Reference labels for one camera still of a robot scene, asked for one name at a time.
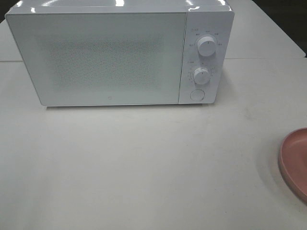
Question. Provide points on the round white door button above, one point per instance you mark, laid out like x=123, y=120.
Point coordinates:
x=197, y=95

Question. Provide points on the white microwave door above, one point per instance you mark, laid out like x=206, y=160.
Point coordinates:
x=102, y=59

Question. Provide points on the pink round plate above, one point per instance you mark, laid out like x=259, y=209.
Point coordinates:
x=292, y=161

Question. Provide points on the lower white timer knob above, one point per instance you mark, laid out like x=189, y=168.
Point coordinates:
x=201, y=76

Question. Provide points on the upper white power knob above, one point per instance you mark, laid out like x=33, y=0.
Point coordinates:
x=206, y=45

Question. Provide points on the white microwave oven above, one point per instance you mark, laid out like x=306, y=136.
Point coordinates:
x=203, y=17

